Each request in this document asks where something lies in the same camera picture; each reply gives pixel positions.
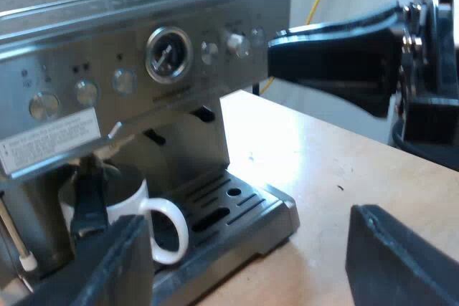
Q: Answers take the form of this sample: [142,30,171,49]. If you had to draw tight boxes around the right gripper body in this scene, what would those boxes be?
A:
[394,0,459,151]

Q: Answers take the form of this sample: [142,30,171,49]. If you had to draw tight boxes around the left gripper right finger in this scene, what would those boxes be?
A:
[345,204,459,306]

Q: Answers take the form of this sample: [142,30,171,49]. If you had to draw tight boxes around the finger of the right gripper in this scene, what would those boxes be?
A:
[267,27,404,119]
[275,0,408,39]

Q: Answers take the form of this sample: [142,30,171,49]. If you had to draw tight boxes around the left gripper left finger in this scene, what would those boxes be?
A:
[14,214,155,306]

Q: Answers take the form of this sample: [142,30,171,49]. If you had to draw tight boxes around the white mug with red print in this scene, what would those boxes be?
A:
[59,162,190,266]

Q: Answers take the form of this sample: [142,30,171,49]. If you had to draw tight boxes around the steel espresso machine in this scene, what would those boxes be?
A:
[0,0,301,306]

